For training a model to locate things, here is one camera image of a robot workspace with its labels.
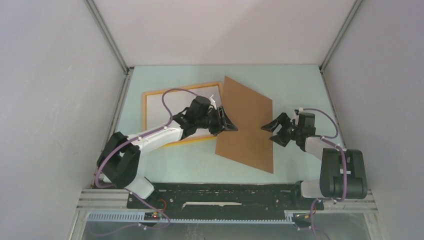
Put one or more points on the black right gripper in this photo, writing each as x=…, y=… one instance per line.
x=282, y=120

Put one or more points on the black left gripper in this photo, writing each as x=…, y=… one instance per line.
x=228, y=125

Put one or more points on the brown cardboard backing board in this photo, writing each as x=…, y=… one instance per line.
x=248, y=110

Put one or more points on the orange wooden picture frame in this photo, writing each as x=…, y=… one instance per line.
x=145, y=112

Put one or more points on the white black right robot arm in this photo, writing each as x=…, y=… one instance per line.
x=342, y=171

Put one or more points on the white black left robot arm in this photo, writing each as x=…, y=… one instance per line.
x=119, y=161

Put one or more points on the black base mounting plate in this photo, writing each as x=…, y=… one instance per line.
x=244, y=202

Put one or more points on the small electronics board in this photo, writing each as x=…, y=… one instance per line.
x=152, y=216

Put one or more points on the right aluminium corner post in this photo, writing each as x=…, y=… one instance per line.
x=340, y=34

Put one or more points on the aluminium corner post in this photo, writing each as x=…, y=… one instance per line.
x=105, y=31
x=340, y=34

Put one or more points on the aluminium rail front frame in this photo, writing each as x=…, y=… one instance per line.
x=119, y=205

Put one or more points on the left aluminium corner post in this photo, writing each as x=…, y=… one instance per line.
x=105, y=31

